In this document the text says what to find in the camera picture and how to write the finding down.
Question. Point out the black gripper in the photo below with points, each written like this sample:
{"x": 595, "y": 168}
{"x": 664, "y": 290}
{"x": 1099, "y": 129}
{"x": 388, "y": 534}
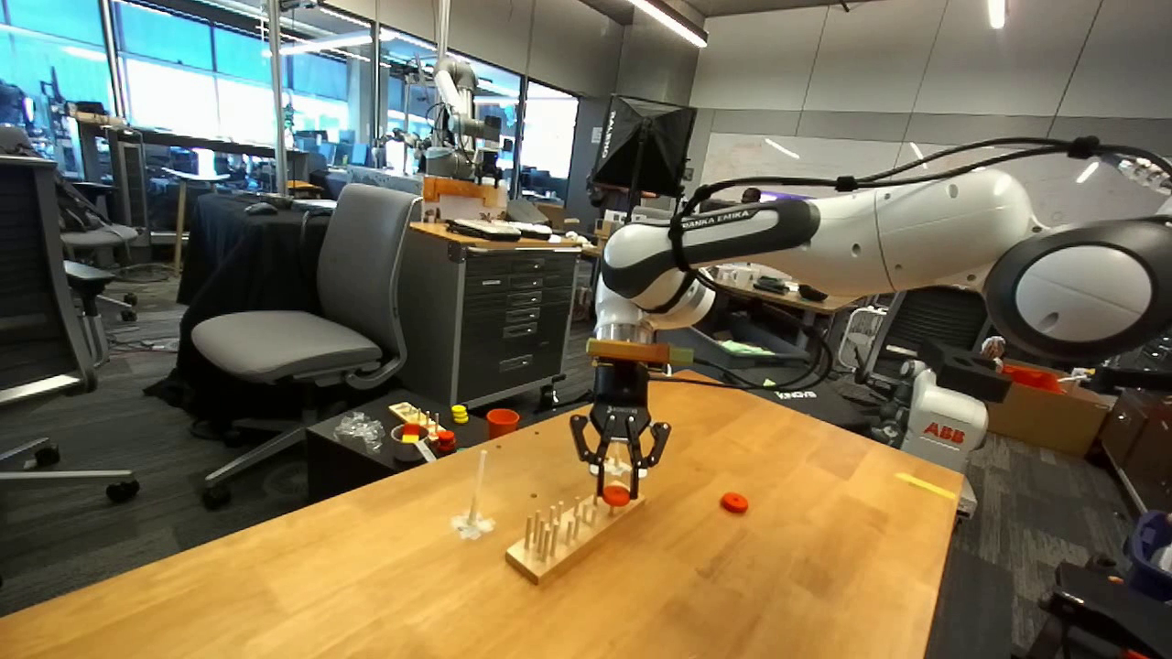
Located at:
{"x": 625, "y": 388}

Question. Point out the clear plastic wrap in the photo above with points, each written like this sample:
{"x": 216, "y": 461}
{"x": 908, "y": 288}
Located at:
{"x": 357, "y": 427}

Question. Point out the black softbox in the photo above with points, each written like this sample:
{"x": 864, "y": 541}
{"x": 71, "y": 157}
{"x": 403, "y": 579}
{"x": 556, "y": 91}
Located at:
{"x": 646, "y": 148}

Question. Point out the black office chair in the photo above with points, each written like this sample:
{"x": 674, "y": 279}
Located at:
{"x": 43, "y": 295}

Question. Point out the grey office chair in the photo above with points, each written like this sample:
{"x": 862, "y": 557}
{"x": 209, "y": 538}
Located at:
{"x": 287, "y": 342}

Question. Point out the orange plastic object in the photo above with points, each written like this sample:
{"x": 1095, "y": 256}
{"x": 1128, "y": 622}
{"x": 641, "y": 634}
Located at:
{"x": 1032, "y": 373}

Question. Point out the low black table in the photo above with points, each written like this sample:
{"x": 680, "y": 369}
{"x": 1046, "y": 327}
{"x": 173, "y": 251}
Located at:
{"x": 366, "y": 458}

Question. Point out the white ABB robot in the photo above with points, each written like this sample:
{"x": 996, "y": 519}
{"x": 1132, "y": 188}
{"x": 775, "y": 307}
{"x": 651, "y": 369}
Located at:
{"x": 940, "y": 430}

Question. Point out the orange rimmed plate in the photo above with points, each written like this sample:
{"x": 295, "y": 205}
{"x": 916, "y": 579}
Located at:
{"x": 409, "y": 434}

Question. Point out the cardboard box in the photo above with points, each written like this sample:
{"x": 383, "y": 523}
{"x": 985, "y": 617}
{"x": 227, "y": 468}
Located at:
{"x": 1048, "y": 419}

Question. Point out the wooden base with clear pegs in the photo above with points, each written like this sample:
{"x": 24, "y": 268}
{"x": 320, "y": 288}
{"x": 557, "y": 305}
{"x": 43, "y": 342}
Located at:
{"x": 549, "y": 562}

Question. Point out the clear single peg stand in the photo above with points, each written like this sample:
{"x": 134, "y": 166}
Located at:
{"x": 475, "y": 527}

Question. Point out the tan card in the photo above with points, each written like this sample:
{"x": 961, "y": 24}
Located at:
{"x": 418, "y": 419}

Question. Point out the ceiling light strip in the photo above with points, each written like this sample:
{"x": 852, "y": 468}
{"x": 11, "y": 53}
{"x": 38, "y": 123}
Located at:
{"x": 664, "y": 24}

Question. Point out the orange disk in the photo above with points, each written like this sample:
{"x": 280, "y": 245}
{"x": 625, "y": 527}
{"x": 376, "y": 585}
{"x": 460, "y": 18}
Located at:
{"x": 733, "y": 502}
{"x": 615, "y": 496}

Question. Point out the yellow tape strip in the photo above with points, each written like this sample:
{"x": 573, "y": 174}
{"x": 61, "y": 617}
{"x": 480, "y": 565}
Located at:
{"x": 924, "y": 483}

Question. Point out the small yellow block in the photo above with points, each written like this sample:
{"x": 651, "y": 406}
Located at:
{"x": 460, "y": 414}

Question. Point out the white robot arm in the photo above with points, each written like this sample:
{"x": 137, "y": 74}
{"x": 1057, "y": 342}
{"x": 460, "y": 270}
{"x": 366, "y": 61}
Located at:
{"x": 903, "y": 230}

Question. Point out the small orange cup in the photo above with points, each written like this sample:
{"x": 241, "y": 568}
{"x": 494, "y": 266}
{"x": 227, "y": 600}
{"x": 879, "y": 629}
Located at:
{"x": 502, "y": 423}

